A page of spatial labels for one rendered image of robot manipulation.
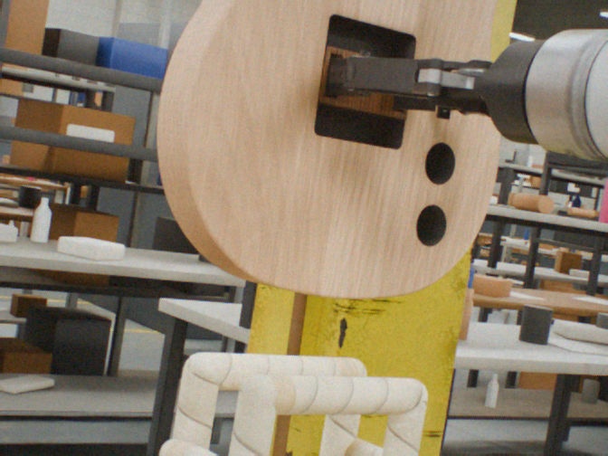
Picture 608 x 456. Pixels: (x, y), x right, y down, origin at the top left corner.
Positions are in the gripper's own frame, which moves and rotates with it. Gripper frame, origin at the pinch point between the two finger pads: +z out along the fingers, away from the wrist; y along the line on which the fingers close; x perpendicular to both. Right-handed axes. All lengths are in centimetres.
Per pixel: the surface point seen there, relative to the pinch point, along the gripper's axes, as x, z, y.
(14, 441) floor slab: -141, 404, 180
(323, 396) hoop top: -26.0, -3.1, -2.5
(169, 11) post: 64, 448, 253
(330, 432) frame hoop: -31.6, 6.4, 7.3
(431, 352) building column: -36, 73, 88
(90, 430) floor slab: -141, 421, 226
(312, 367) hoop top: -25.3, 5.3, 3.0
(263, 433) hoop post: -29.0, -3.1, -8.1
